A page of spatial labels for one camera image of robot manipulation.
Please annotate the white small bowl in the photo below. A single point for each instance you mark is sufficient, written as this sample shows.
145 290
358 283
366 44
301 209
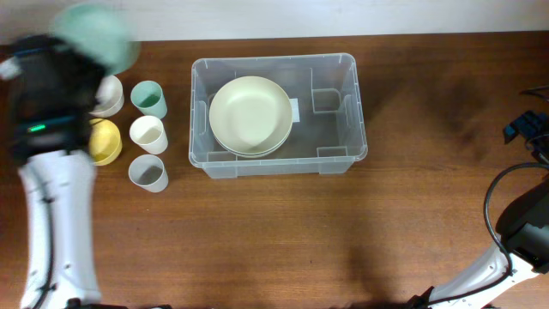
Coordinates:
110 97

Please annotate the mint green cup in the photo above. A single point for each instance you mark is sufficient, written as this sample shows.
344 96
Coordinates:
148 97

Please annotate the white label in container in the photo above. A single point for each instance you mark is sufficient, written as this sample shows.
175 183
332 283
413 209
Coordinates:
295 109

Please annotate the beige bowl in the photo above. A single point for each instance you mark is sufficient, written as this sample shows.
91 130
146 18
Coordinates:
249 110

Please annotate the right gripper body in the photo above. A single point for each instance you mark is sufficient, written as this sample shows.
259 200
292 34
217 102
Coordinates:
535 129

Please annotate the cream bowl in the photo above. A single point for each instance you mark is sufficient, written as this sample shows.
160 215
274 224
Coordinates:
262 149

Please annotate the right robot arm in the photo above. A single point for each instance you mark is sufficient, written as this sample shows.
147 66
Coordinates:
520 237

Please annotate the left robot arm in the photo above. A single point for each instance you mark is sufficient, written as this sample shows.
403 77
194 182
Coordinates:
53 92

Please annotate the clear plastic storage container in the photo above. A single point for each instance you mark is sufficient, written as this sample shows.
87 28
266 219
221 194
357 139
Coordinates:
329 137

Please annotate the cream white cup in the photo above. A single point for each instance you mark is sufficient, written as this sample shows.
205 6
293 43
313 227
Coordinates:
149 133

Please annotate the grey cup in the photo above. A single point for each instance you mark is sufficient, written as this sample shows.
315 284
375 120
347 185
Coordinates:
148 172

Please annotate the yellow small bowl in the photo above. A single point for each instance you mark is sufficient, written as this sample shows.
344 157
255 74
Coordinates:
105 143

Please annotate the mint green small bowl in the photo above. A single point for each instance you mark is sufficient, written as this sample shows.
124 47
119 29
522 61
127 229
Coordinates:
100 33

